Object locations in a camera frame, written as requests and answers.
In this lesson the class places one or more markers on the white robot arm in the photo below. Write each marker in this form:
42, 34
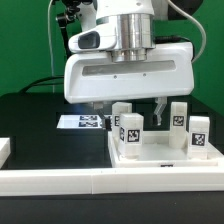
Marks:
118, 57

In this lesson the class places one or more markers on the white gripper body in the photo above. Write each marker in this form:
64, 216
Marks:
94, 77

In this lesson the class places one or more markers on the white left fence bar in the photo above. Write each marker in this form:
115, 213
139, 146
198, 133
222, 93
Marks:
4, 150

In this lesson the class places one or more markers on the white fence bar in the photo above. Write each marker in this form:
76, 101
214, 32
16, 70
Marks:
4, 150
215, 156
106, 181

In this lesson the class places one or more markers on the white square table top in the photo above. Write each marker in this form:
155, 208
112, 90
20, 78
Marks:
155, 152

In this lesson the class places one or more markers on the white front fence bar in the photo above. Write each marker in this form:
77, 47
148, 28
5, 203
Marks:
106, 181

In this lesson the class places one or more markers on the white right fence bar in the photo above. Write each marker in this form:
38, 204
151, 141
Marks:
215, 156

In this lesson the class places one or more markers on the white marker base plate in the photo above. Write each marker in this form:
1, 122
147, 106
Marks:
84, 122

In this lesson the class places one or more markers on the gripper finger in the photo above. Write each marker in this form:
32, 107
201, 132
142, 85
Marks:
161, 103
98, 107

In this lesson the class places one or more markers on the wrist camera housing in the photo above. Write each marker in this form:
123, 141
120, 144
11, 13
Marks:
102, 37

